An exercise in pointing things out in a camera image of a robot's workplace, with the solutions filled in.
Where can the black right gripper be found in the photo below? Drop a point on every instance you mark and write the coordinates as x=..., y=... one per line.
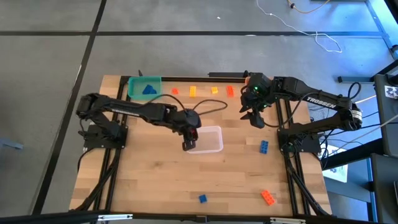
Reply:
x=258, y=90

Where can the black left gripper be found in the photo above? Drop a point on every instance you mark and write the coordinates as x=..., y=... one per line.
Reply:
x=190, y=127

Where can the small orange toy block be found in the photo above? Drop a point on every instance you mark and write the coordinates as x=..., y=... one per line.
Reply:
x=194, y=134
x=175, y=91

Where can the long orange toy block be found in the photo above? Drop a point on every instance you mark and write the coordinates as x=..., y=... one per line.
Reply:
x=230, y=91
x=267, y=197

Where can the long blue toy block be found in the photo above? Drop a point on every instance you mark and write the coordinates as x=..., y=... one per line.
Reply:
x=146, y=91
x=264, y=147

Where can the small yellow toy block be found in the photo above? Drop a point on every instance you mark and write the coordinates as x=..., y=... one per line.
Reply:
x=214, y=90

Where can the small blue toy block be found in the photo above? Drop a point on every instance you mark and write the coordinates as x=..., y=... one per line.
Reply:
x=154, y=91
x=202, y=198

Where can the long yellow toy block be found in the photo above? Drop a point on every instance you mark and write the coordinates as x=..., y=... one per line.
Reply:
x=193, y=91

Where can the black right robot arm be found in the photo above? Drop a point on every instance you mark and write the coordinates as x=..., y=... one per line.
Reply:
x=320, y=101

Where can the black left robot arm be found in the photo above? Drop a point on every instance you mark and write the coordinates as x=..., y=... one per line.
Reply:
x=136, y=110

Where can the clear plastic bin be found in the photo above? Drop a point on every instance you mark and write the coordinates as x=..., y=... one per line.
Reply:
x=211, y=140

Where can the green plastic bin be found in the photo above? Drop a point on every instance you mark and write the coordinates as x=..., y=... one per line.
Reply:
x=135, y=93

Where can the white paper sheet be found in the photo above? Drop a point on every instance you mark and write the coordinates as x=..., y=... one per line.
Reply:
x=337, y=171

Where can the black floor foot bar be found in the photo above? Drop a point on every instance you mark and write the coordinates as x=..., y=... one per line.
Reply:
x=354, y=79

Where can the black diagonal floor beam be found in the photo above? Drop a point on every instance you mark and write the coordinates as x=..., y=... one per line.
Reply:
x=354, y=153

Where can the black white fiducial tag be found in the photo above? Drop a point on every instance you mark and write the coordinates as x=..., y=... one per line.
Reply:
x=391, y=91

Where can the blue metal table leg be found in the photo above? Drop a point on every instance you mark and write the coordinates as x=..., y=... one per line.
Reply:
x=380, y=25

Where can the black rig crossbar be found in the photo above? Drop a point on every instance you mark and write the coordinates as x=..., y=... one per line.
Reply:
x=46, y=218

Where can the gray floor scrap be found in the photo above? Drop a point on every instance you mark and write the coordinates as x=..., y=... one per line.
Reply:
x=12, y=145

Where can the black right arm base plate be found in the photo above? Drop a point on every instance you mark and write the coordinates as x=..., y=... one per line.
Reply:
x=311, y=147

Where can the black aluminium table frame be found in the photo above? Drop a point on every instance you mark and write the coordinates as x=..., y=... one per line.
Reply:
x=169, y=79

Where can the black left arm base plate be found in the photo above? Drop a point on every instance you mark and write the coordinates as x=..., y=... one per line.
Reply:
x=105, y=145

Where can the silver metal bracket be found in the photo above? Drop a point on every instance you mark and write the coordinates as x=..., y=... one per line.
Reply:
x=115, y=217
x=287, y=221

